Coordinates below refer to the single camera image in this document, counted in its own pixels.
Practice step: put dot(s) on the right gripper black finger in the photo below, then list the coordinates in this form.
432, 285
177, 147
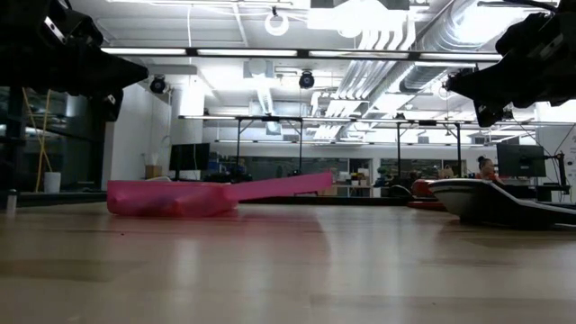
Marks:
495, 81
490, 114

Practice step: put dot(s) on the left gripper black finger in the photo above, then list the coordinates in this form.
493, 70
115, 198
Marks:
103, 72
113, 105

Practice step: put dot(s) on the pink plastic pencil box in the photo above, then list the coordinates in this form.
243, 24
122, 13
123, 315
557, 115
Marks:
166, 198

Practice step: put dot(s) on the red stapler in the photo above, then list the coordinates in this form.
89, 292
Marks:
420, 186

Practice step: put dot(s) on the black background rig frame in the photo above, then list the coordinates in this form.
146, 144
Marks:
270, 119

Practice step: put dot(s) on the cardboard box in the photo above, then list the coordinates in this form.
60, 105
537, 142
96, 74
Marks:
153, 171

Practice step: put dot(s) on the small white cylinder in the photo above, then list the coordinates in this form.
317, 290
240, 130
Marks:
11, 200

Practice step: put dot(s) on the pink pencil box lid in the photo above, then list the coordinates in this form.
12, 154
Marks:
288, 184

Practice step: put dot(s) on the black computer monitor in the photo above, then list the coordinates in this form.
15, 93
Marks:
189, 156
521, 159

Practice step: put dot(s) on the silver ventilation duct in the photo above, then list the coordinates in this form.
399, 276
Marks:
427, 74

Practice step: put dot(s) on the black ceiling camera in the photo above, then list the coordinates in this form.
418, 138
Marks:
158, 84
306, 79

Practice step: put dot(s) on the person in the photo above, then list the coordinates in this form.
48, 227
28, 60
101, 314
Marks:
488, 171

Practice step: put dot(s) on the black overhead light bar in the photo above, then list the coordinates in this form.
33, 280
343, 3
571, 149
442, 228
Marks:
191, 51

